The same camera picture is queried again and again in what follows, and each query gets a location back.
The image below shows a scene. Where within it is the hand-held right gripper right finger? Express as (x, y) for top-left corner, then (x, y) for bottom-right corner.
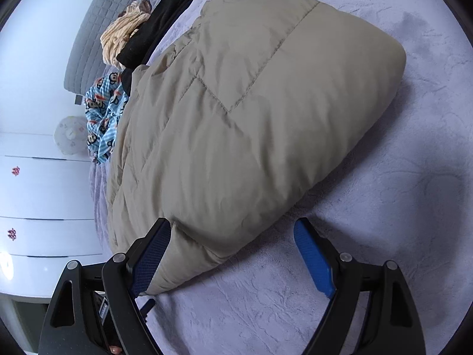
(293, 217), (425, 355)

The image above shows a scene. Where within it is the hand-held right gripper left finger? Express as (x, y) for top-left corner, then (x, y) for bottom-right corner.
(38, 217), (172, 355)

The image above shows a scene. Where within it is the beige puffer jacket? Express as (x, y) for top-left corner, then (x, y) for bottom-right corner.
(105, 0), (407, 297)

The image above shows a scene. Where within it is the purple bed blanket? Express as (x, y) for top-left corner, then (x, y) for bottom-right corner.
(88, 0), (473, 355)

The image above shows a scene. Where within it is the white wardrobe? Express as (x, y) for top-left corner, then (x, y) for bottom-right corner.
(0, 129), (109, 298)

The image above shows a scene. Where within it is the white covered fan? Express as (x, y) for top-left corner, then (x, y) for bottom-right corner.
(55, 116), (88, 155)

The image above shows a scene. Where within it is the blue monkey print cloth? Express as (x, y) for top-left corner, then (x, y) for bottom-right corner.
(84, 74), (131, 165)

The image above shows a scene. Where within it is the beige striped garment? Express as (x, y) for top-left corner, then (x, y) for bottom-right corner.
(101, 2), (152, 69)

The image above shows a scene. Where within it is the grey quilted headboard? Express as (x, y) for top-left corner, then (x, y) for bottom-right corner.
(64, 0), (127, 96)

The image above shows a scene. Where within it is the black garment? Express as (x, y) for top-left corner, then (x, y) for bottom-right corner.
(116, 0), (216, 93)

